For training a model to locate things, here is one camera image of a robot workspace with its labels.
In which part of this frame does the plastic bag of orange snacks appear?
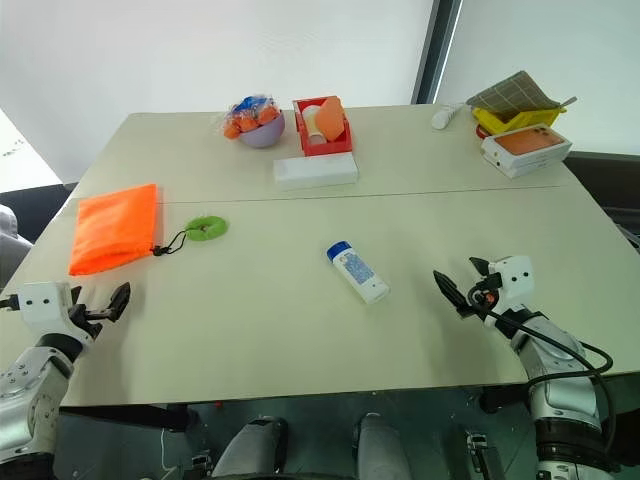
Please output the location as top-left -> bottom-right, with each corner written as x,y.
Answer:
219,93 -> 281,143

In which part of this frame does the small white device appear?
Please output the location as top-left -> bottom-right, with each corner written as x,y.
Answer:
431,102 -> 469,131

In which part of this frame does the orange drawstring pouch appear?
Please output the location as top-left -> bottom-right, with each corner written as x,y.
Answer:
68,183 -> 159,277

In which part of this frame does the purple bowl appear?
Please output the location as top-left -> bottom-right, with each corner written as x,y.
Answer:
237,110 -> 286,150

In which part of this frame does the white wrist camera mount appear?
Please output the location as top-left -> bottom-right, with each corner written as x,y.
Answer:
18,281 -> 76,332
488,255 -> 535,304

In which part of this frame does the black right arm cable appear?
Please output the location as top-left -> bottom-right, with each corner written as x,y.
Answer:
472,287 -> 619,459

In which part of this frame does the green fuzzy ring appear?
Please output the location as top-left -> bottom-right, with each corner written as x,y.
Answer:
185,214 -> 229,244

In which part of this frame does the dark window frame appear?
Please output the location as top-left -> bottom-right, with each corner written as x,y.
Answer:
408,0 -> 464,106

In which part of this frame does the grey rounded robot leg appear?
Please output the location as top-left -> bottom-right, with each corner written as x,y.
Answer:
210,415 -> 290,480
353,412 -> 412,480

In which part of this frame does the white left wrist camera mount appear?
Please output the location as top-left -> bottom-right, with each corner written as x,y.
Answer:
18,281 -> 76,332

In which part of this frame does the white paper cup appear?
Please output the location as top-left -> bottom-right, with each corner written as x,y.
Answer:
301,103 -> 327,146

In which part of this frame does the red plastic bin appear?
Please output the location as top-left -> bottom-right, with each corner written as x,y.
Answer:
292,95 -> 354,158

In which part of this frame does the orange sponge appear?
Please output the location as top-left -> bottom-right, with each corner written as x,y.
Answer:
315,97 -> 346,142

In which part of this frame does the yellow plastic bin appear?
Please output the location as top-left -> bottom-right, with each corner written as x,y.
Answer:
472,105 -> 567,135

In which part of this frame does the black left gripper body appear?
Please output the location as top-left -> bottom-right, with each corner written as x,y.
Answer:
67,303 -> 107,345

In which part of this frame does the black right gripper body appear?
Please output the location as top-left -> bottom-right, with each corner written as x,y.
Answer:
464,272 -> 502,329

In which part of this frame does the long white box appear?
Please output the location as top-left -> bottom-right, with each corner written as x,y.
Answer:
272,152 -> 360,191

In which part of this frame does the white orange phone box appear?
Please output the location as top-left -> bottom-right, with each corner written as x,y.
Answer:
480,125 -> 574,170

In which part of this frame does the brown checkered cloth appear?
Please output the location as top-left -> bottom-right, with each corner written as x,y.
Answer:
465,70 -> 562,121

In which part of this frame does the white bottle blue cap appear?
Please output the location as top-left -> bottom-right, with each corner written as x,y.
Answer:
326,240 -> 390,305

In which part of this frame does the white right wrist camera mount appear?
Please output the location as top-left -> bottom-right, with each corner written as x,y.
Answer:
488,255 -> 535,304

